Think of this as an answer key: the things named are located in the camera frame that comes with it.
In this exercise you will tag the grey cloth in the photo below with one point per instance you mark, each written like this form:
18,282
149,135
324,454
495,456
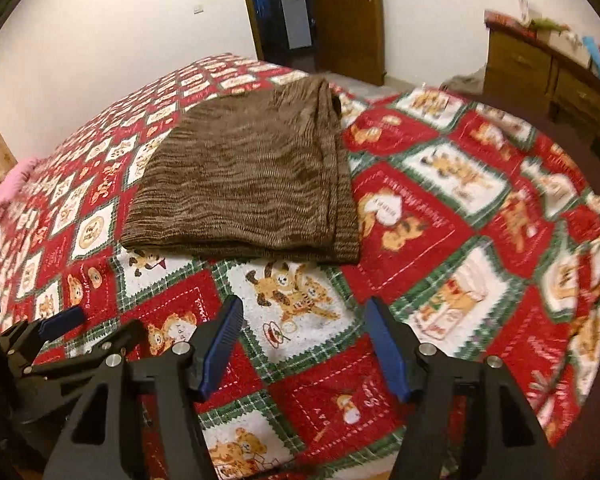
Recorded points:
460,83

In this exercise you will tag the wooden dresser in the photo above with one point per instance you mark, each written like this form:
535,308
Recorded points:
515,65

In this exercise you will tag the brown wooden door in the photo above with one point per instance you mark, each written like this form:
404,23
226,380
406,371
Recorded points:
345,20

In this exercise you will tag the brown knit sweater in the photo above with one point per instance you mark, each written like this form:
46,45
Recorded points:
240,185

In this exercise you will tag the white box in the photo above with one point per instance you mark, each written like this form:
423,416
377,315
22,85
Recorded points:
566,42

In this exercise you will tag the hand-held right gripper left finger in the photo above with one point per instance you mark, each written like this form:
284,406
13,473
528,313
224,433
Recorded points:
220,347

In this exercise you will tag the green toy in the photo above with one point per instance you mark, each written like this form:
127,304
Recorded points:
545,24

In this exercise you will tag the pink folded blanket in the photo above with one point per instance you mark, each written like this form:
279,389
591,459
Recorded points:
5,190

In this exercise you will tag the blue box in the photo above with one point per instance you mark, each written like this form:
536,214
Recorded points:
594,59

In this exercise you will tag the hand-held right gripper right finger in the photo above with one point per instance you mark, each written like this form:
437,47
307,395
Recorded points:
387,350

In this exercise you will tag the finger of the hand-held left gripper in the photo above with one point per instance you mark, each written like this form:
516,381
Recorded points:
60,323
117,340

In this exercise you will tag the brown door frame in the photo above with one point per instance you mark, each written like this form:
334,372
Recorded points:
250,10

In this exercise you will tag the red printed bed blanket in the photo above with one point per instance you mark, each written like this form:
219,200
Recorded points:
430,240

